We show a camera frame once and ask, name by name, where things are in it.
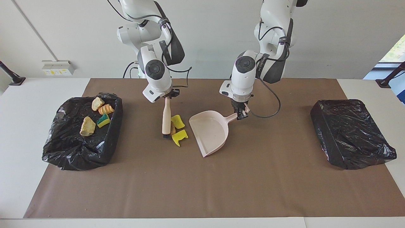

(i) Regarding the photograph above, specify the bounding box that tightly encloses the striped orange bread piece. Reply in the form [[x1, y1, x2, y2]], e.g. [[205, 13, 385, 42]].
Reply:
[[98, 104, 115, 115]]

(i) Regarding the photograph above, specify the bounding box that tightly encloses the notched yellow sponge piece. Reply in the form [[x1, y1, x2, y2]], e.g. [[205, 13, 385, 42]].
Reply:
[[171, 129, 189, 147]]

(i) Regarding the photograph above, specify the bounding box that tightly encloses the small beige foam chunk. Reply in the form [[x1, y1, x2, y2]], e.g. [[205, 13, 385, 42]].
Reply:
[[91, 97, 105, 111]]

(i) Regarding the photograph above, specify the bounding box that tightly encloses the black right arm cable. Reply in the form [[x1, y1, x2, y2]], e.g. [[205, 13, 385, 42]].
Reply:
[[106, 0, 193, 88]]

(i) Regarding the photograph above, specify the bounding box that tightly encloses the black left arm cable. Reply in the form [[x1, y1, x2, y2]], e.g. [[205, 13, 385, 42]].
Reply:
[[247, 19, 295, 119]]

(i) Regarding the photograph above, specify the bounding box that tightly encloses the pink plastic dustpan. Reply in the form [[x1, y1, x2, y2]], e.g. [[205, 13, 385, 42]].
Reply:
[[189, 110, 238, 158]]

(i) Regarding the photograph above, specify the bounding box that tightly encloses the window pane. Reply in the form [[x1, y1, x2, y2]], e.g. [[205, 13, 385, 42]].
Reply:
[[379, 34, 405, 63]]

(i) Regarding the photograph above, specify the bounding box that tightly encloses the black base cable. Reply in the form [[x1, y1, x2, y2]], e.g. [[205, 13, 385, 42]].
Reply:
[[123, 61, 140, 79]]

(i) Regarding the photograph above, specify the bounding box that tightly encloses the yellow green sponge piece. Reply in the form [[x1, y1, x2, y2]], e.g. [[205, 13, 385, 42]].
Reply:
[[97, 113, 111, 128], [171, 115, 185, 130]]

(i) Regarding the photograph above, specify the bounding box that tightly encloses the black clamp stand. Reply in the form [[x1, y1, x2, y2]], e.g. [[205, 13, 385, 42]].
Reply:
[[0, 61, 26, 86], [376, 61, 405, 88]]

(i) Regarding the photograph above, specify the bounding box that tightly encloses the large beige foam chunk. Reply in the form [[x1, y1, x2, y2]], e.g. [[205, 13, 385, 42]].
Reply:
[[80, 116, 96, 137]]

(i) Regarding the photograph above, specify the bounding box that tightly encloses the brown paper table mat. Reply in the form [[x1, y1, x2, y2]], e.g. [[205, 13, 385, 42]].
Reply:
[[24, 78, 405, 219]]

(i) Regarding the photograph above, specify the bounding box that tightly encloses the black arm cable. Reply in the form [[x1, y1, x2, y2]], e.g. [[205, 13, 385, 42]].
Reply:
[[247, 19, 295, 119], [106, 0, 193, 88]]

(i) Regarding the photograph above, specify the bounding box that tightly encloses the white wall socket box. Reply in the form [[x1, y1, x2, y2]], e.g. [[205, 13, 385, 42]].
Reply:
[[42, 60, 76, 76]]

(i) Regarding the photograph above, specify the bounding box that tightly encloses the flat bin with black bag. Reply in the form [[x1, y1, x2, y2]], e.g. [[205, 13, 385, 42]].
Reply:
[[310, 99, 397, 170]]

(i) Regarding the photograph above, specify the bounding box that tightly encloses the beige hand brush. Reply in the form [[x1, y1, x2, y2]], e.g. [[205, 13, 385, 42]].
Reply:
[[162, 97, 173, 139]]

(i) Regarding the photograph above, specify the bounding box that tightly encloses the open bin with black bag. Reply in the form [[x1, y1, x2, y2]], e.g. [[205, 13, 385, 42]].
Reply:
[[42, 93, 123, 171]]

